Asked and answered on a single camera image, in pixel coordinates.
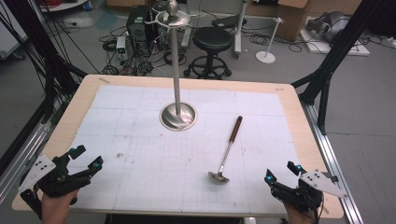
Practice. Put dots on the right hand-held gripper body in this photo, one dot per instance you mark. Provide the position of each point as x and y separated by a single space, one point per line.
303 196

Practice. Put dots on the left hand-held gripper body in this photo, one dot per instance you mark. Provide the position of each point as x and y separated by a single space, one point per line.
59 182

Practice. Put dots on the tall metal utensil stand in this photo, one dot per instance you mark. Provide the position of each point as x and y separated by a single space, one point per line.
176 77

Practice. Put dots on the person's right hand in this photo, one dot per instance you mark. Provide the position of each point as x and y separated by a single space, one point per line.
300 217

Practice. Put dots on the person's left hand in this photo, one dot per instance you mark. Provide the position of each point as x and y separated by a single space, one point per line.
56 210

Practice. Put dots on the white grid mat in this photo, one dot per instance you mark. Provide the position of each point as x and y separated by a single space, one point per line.
155 161

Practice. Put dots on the strip of beige tape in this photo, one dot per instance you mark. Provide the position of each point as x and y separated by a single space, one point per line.
104 80

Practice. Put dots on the small white floor stand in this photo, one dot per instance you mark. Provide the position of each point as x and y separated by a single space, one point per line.
265 57

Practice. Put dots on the small white power box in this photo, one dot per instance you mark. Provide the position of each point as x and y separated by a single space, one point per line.
121 43

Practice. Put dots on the white floor board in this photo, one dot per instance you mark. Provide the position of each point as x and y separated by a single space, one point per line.
342 49

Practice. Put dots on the black computer tower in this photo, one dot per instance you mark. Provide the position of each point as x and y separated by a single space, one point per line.
137 25

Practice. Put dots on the grey bag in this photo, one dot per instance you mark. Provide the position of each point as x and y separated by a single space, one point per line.
333 25

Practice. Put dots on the cardboard box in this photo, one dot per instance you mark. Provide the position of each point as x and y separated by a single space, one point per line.
292 18

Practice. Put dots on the white desk leg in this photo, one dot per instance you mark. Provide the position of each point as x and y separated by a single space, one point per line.
240 28

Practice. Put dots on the black round stool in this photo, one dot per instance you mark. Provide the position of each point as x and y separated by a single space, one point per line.
212 39

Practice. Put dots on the black flat device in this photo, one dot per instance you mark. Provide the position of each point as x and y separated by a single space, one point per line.
225 21

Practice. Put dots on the small metal bracket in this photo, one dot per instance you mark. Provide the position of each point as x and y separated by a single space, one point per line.
333 178

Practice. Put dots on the aluminium rail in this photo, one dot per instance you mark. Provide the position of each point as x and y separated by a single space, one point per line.
25 146
333 161

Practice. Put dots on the black metal frame strut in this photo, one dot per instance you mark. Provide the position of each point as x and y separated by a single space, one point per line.
336 53

